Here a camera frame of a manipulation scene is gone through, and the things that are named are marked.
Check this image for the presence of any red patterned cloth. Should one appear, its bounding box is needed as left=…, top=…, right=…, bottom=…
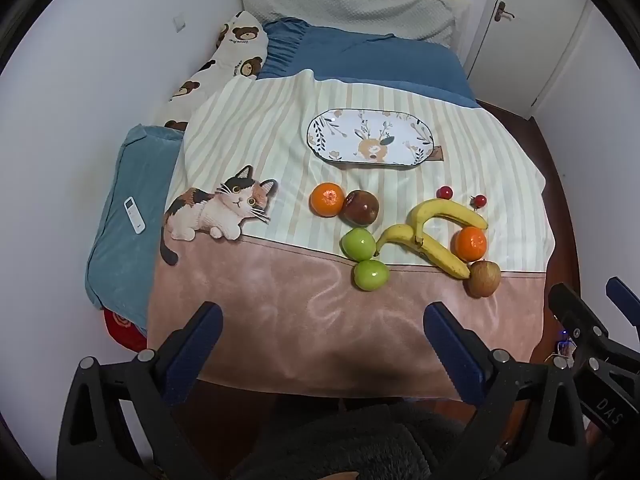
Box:
left=102, top=308, right=149, bottom=352

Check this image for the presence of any white remote control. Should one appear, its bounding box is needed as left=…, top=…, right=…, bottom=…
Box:
left=124, top=196, right=146, bottom=235

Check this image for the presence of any green apple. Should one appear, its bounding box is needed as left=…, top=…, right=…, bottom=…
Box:
left=341, top=227, right=377, bottom=262
left=353, top=259, right=390, bottom=292

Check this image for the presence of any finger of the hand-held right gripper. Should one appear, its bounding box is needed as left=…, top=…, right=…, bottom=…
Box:
left=605, top=276, right=640, bottom=317
left=548, top=282, right=609, bottom=356

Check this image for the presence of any grey-white textured pillow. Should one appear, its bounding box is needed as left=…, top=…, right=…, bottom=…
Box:
left=238, top=0, right=468, bottom=53

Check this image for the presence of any white door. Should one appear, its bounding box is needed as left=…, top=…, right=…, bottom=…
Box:
left=462, top=0, right=596, bottom=121

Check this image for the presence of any light red apple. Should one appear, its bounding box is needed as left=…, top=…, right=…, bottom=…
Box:
left=468, top=259, right=501, bottom=298

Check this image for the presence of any orange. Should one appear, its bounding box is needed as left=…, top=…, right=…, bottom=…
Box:
left=451, top=226, right=488, bottom=262
left=310, top=182, right=346, bottom=218

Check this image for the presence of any blue bed sheet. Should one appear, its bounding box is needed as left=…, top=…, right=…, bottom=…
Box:
left=256, top=17, right=480, bottom=109

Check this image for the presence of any striped cat print blanket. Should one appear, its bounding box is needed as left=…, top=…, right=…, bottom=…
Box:
left=148, top=71, right=557, bottom=402

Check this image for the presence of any blue velvet cushion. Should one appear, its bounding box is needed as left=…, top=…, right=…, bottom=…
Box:
left=84, top=123, right=185, bottom=337

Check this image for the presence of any dark brown-red apple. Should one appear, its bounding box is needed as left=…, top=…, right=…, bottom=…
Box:
left=343, top=189, right=380, bottom=226

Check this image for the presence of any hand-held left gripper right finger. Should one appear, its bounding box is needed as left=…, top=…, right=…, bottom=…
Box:
left=423, top=301, right=587, bottom=480

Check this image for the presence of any dark fluffy garment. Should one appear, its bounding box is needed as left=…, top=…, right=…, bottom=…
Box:
left=230, top=402, right=481, bottom=480

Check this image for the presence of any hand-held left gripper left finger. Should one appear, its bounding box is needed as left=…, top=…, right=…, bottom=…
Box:
left=56, top=301, right=224, bottom=480

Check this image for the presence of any bear print long pillow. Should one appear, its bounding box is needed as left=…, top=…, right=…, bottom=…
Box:
left=152, top=10, right=271, bottom=133

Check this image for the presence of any oval floral ceramic plate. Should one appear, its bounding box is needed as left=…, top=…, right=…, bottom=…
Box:
left=306, top=108, right=434, bottom=166

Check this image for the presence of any white cable bundle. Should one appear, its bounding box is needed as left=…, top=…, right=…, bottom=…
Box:
left=550, top=330, right=578, bottom=368

